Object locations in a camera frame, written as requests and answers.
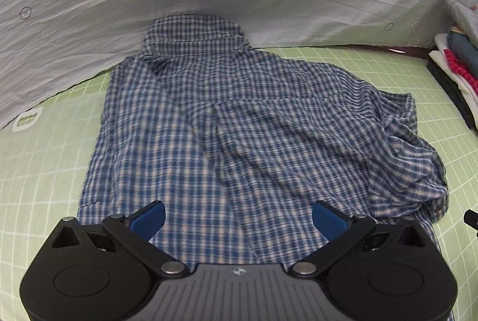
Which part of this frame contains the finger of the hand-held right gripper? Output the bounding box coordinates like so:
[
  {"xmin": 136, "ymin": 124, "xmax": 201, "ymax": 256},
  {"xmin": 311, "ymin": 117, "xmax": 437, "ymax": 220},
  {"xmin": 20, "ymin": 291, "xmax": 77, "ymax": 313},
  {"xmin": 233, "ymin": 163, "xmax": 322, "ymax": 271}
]
[{"xmin": 463, "ymin": 210, "xmax": 478, "ymax": 233}]

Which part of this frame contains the blue folded garment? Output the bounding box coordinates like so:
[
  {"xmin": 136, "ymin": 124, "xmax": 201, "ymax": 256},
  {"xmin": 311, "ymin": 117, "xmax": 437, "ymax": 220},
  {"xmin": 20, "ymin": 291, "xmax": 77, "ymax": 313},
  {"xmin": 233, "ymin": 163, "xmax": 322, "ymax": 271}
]
[{"xmin": 448, "ymin": 29, "xmax": 478, "ymax": 62}]

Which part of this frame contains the stack of folded clothes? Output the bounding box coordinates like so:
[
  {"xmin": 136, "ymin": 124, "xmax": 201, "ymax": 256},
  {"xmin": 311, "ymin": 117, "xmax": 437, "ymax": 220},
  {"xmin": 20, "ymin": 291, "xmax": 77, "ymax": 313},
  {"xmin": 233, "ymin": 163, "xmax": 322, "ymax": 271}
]
[{"xmin": 428, "ymin": 57, "xmax": 478, "ymax": 131}]

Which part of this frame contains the dark bed rail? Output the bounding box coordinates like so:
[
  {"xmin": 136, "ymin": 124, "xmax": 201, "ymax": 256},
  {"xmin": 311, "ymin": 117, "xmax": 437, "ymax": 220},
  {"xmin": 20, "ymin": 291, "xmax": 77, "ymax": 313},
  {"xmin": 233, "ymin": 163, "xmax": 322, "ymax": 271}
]
[{"xmin": 329, "ymin": 44, "xmax": 430, "ymax": 60}]

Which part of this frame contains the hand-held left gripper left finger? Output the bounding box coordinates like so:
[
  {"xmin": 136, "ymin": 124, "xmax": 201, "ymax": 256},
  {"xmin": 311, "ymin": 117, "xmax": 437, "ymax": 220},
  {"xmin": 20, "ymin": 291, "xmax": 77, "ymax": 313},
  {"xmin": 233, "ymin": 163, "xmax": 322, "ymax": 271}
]
[{"xmin": 50, "ymin": 201, "xmax": 186, "ymax": 279}]

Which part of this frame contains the blue plaid shirt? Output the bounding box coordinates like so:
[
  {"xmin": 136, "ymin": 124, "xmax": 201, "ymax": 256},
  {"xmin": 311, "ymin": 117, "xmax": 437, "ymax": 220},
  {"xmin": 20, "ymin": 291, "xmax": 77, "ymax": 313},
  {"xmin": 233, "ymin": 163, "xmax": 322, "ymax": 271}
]
[{"xmin": 76, "ymin": 15, "xmax": 454, "ymax": 321}]

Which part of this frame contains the pink knitted garment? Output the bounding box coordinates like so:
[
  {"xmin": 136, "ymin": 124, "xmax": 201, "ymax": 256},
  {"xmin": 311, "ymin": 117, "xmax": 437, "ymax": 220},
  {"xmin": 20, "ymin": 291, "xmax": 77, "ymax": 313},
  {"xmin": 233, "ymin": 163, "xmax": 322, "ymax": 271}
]
[{"xmin": 444, "ymin": 49, "xmax": 478, "ymax": 97}]

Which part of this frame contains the white folded garment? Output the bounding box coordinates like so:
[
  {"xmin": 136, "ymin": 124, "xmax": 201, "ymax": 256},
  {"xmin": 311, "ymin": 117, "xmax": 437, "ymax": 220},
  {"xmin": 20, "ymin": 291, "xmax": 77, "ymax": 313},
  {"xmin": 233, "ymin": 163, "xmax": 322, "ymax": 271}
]
[{"xmin": 429, "ymin": 34, "xmax": 478, "ymax": 108}]

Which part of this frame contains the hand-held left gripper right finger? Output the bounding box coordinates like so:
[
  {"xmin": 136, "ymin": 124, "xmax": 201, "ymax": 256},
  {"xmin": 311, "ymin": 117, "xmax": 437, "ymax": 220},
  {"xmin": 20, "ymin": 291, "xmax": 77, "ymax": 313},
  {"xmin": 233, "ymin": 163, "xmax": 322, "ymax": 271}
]
[{"xmin": 292, "ymin": 199, "xmax": 428, "ymax": 277}]

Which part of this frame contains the grey folded garment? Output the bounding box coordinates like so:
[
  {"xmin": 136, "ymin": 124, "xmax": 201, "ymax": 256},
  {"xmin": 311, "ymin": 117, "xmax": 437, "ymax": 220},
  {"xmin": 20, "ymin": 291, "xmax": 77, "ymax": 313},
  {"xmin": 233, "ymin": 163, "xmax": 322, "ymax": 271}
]
[{"xmin": 446, "ymin": 0, "xmax": 478, "ymax": 35}]

